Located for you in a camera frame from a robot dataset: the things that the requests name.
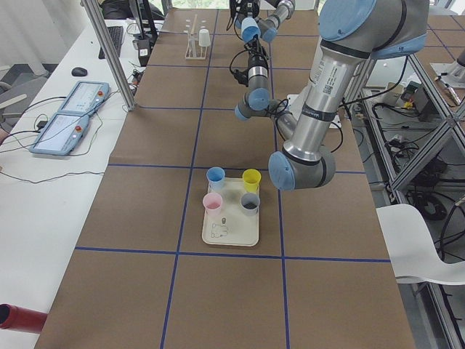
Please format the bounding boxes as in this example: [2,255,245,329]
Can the black keyboard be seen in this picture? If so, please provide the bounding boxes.
[97,25,124,60]

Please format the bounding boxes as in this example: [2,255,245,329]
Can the teach pendant far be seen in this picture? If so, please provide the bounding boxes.
[58,81,110,116]

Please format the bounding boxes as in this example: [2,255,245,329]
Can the red cylinder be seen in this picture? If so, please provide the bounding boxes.
[1,304,48,334]

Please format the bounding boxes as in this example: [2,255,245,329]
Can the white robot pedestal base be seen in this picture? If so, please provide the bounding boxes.
[287,95,341,129]

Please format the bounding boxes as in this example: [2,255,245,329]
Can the white wire cup rack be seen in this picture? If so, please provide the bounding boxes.
[185,14,209,60]

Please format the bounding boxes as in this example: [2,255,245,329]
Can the grey plastic cup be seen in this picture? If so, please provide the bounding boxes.
[240,193,261,216]

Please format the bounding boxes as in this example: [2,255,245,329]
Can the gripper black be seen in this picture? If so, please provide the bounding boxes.
[244,39,269,69]
[230,0,260,19]

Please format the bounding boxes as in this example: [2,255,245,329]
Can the teach pendant near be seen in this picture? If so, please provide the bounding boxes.
[29,113,89,156]

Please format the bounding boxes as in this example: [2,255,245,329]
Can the cream plastic tray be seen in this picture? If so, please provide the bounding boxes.
[202,177,259,246]

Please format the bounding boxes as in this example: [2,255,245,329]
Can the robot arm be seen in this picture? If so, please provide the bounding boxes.
[229,0,295,43]
[235,1,429,190]

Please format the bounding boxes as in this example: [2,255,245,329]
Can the aluminium frame post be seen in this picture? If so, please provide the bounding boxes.
[80,0,135,111]

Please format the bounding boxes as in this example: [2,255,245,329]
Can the black computer mouse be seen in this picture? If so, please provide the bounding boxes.
[71,67,88,77]

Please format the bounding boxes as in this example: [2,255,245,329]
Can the teach pendant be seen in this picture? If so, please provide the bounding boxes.
[58,81,110,116]
[29,113,89,156]

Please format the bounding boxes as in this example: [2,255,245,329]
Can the pink plastic cup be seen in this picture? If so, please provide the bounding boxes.
[202,192,223,218]

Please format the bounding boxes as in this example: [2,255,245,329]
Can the white chair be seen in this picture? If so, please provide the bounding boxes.
[376,204,464,286]

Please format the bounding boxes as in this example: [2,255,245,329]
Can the blue plastic cup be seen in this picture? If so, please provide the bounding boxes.
[206,167,225,191]
[240,17,261,43]

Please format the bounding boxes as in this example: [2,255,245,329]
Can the white plastic cup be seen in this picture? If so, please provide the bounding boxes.
[198,28,211,48]

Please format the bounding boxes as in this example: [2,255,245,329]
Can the yellow plastic cup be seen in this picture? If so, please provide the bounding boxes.
[242,169,262,193]

